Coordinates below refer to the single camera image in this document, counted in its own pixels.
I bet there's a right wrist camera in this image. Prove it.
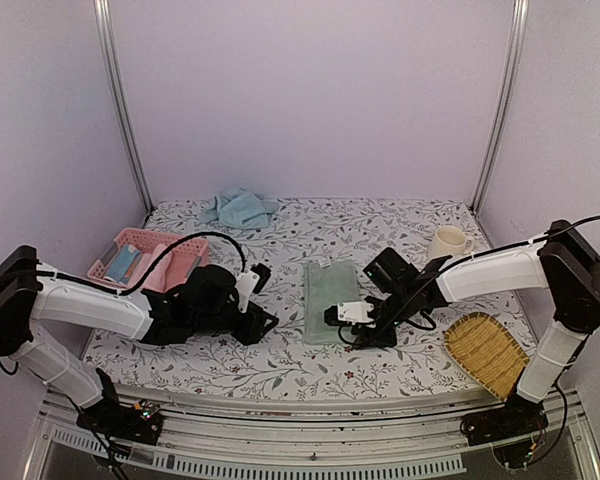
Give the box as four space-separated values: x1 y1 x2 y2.
323 301 375 326

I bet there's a pink plastic basket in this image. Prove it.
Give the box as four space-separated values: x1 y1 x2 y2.
87 228 209 292

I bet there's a rolled pink towel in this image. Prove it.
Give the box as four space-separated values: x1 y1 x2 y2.
129 244 172 291

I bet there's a green towel with panda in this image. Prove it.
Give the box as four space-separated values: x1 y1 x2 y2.
303 260 359 346

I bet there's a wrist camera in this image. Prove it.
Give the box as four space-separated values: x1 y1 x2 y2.
323 301 375 326
236 263 271 313

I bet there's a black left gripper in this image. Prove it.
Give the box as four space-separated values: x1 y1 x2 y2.
191 302 279 346

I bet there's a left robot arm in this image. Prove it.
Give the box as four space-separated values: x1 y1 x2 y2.
0 245 278 434

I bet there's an aluminium post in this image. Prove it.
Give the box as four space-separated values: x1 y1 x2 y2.
93 0 155 215
470 0 529 217

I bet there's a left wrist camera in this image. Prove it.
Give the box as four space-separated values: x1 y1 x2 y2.
236 263 271 313

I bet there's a folded coral pink towel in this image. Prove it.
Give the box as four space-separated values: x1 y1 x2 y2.
164 256 202 291

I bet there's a woven bamboo tray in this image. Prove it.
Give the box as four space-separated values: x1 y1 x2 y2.
444 312 530 402

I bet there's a left aluminium post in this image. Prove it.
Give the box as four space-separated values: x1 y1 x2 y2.
93 0 155 215

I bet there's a rolled blue patterned towel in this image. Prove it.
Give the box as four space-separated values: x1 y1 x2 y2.
104 244 142 285

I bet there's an aluminium front frame rail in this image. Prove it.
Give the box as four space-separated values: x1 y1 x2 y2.
22 384 600 480

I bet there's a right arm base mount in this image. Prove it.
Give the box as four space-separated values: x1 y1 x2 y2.
459 403 548 446

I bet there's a right aluminium post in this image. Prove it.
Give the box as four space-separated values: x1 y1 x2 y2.
470 0 529 217

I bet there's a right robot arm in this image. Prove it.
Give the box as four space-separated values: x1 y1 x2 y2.
348 216 600 436

